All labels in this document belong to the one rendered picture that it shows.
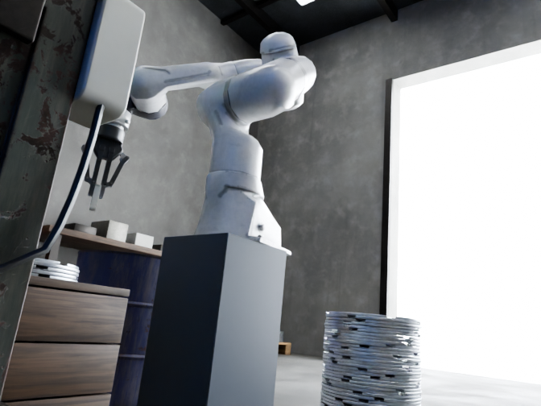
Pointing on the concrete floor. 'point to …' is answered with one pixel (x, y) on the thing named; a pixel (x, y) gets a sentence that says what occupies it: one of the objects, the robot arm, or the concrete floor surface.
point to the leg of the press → (33, 142)
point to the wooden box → (65, 345)
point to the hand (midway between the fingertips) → (95, 197)
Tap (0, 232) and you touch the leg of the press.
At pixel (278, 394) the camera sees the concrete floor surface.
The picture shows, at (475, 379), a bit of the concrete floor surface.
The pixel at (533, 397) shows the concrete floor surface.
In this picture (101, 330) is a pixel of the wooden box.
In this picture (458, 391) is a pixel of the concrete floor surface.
